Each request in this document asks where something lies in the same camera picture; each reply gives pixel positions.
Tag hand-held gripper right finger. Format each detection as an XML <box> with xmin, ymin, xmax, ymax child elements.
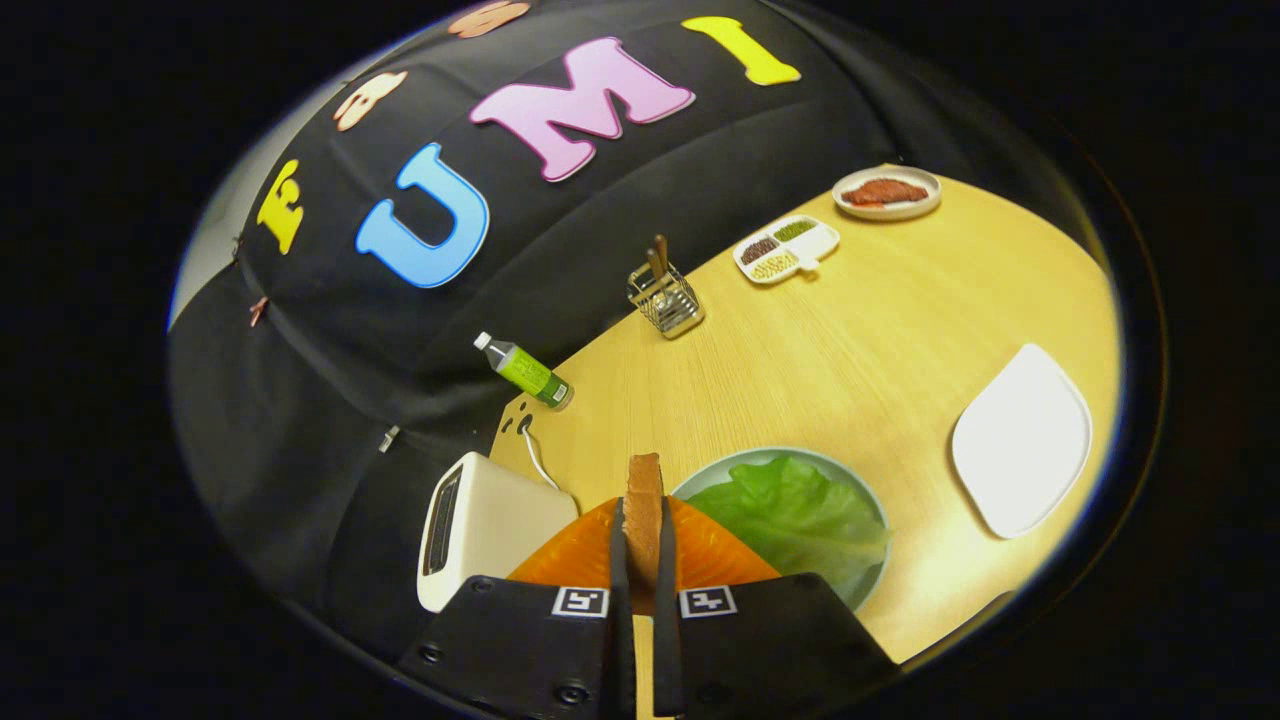
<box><xmin>652</xmin><ymin>497</ymin><xmax>899</xmax><ymax>719</ymax></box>

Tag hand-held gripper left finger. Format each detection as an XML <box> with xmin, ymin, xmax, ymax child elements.
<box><xmin>395</xmin><ymin>497</ymin><xmax>636</xmax><ymax>719</ymax></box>

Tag toasted bread slice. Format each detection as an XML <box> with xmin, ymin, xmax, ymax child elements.
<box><xmin>624</xmin><ymin>453</ymin><xmax>666</xmax><ymax>601</ymax></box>

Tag green lettuce leaf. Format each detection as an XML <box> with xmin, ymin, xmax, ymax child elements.
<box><xmin>686</xmin><ymin>455</ymin><xmax>891</xmax><ymax>606</ymax></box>

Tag white toaster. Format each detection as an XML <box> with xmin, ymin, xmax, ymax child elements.
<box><xmin>416</xmin><ymin>451</ymin><xmax>581</xmax><ymax>613</ymax></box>

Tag pale green round plate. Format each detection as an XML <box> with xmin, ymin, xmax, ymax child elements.
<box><xmin>668</xmin><ymin>446</ymin><xmax>891</xmax><ymax>613</ymax></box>

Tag green label drink bottle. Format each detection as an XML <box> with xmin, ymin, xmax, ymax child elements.
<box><xmin>473</xmin><ymin>332</ymin><xmax>575</xmax><ymax>412</ymax></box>

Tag white divided bean dish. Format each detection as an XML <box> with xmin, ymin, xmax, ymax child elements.
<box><xmin>732</xmin><ymin>214</ymin><xmax>841</xmax><ymax>286</ymax></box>

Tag white rounded square plate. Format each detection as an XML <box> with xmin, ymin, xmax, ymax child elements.
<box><xmin>950</xmin><ymin>343</ymin><xmax>1093</xmax><ymax>540</ymax></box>

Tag round white meat plate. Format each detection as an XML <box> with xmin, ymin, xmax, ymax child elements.
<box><xmin>832</xmin><ymin>165</ymin><xmax>943</xmax><ymax>222</ymax></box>

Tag red meat slice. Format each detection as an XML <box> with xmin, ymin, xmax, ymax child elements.
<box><xmin>842</xmin><ymin>178</ymin><xmax>929</xmax><ymax>207</ymax></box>

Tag white toaster cable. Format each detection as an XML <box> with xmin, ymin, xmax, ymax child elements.
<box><xmin>522</xmin><ymin>425</ymin><xmax>576</xmax><ymax>493</ymax></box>

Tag metal wire utensil holder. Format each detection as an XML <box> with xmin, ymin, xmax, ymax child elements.
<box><xmin>627</xmin><ymin>262</ymin><xmax>706</xmax><ymax>341</ymax></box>

